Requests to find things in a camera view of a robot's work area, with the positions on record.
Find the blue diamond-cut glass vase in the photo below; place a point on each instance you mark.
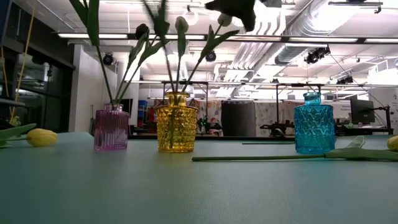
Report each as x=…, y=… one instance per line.
x=314, y=127

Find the blue storage bin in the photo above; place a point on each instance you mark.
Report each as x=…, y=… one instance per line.
x=142, y=107

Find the yellow stick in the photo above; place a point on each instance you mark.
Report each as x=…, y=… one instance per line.
x=22, y=62

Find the black round ceiling lamp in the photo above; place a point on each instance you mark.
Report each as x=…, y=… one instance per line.
x=108, y=59
x=211, y=56

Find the teal table mat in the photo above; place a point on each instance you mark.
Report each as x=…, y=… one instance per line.
x=199, y=189

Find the dark grey partition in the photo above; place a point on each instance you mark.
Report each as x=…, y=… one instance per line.
x=237, y=118

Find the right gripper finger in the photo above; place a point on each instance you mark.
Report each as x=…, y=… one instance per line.
x=224, y=5
x=247, y=14

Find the black wall screen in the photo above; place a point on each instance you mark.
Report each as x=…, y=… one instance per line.
x=126, y=107

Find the black ceiling camera cluster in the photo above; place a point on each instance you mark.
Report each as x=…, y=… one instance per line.
x=317, y=53
x=345, y=80

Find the black artificial tulip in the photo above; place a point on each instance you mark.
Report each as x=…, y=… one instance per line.
x=146, y=53
x=141, y=30

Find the tulip stems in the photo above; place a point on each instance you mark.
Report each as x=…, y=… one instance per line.
x=93, y=21

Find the yellow artificial tulip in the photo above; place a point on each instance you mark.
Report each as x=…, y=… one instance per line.
x=354, y=153
x=41, y=137

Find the pink ribbed glass vase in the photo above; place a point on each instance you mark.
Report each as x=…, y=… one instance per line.
x=111, y=130

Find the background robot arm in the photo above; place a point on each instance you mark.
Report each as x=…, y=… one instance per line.
x=276, y=129
x=210, y=126

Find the black background station frame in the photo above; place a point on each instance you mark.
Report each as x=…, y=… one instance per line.
x=276, y=84

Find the black background monitor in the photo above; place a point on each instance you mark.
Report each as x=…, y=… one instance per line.
x=362, y=111

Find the patterned curtain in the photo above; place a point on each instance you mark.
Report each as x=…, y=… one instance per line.
x=267, y=115
x=213, y=109

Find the silver ventilation duct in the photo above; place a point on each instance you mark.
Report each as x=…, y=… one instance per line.
x=295, y=53

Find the yellow diamond-cut glass vase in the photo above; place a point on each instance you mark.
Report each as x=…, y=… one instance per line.
x=176, y=124

